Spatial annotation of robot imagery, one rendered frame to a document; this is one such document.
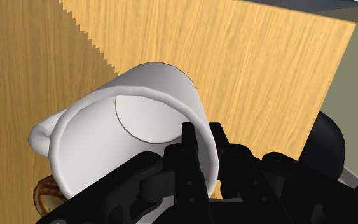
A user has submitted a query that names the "black rounded object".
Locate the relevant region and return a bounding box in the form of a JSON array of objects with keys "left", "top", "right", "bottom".
[{"left": 298, "top": 110, "right": 347, "bottom": 181}]

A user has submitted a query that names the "white mug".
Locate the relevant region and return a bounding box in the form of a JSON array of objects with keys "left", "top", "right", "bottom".
[{"left": 27, "top": 61, "right": 220, "bottom": 224}]

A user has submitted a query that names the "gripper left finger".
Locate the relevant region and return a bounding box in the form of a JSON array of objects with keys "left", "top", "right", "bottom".
[{"left": 35, "top": 122, "right": 214, "bottom": 224}]

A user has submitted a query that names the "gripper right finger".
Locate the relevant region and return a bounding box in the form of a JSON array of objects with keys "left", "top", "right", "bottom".
[{"left": 209, "top": 122, "right": 358, "bottom": 224}]

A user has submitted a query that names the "wooden table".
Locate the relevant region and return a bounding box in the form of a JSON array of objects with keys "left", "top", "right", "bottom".
[{"left": 0, "top": 0, "right": 357, "bottom": 224}]

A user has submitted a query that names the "brown round patterned object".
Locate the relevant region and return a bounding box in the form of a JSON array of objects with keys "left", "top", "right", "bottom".
[{"left": 32, "top": 174, "right": 70, "bottom": 218}]

